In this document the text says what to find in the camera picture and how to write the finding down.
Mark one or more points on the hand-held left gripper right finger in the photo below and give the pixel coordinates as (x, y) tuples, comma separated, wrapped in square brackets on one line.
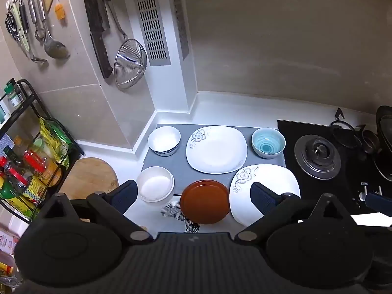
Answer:
[(263, 197)]

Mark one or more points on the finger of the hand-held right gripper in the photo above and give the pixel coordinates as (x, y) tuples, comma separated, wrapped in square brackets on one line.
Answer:
[(379, 202)]

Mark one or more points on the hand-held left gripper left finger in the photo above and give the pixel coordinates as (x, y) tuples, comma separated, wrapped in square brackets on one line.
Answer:
[(125, 194)]

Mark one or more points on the white square floral plate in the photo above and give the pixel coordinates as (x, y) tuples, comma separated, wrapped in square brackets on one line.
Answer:
[(217, 151), (275, 180)]

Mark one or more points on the plain white bowl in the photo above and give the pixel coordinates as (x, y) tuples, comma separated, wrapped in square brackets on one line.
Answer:
[(154, 185)]

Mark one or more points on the brown round plate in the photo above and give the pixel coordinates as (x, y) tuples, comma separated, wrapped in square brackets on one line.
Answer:
[(205, 202)]

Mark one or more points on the white bowl with blue pattern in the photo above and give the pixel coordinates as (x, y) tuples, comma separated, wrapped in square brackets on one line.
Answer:
[(164, 139)]

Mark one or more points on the white paper sheet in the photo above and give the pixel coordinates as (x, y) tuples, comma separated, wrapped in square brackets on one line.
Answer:
[(370, 219)]

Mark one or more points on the round wooden cutting board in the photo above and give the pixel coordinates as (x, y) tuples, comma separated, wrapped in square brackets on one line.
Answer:
[(88, 174)]

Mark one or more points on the black and white patterned mat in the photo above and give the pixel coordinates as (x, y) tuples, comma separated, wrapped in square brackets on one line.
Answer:
[(173, 213)]

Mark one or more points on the blue swirl bowl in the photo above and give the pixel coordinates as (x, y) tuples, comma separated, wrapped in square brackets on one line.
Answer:
[(268, 144)]

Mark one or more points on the grey dish mat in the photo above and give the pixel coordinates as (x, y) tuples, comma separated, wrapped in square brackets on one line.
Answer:
[(180, 174)]

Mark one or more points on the black wok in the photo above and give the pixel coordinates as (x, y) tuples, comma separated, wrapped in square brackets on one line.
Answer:
[(385, 134)]

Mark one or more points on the black glass gas stove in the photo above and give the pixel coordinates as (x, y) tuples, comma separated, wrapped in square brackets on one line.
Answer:
[(291, 134)]

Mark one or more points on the black stove pan support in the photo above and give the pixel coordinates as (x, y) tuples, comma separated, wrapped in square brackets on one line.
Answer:
[(346, 137)]

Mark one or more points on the red label bottle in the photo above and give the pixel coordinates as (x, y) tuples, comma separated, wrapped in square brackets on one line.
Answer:
[(39, 164)]

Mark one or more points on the yellow green snack packet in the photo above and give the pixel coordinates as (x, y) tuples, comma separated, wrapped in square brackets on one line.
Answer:
[(53, 137)]

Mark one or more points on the metal mesh strainer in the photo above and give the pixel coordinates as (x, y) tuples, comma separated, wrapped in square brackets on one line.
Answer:
[(130, 62)]

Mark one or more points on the green cap spice jar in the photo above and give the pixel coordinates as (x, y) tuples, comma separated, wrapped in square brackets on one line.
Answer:
[(13, 95)]

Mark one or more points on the black kitchen spoon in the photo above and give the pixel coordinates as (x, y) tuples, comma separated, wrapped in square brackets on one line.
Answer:
[(38, 60)]

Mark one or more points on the dark cleaver knife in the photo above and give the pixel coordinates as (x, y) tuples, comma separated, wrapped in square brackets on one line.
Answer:
[(98, 36)]

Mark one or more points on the metal ladle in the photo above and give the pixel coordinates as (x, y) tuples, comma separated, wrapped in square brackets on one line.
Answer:
[(55, 49)]

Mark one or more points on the wide grey vent grille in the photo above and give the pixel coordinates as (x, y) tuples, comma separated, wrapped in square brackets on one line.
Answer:
[(150, 21)]

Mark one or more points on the narrow grey vent grille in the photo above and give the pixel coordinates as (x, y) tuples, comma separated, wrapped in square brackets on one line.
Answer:
[(180, 18)]

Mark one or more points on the orange silicone brush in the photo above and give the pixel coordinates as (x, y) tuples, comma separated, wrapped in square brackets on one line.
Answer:
[(60, 11)]

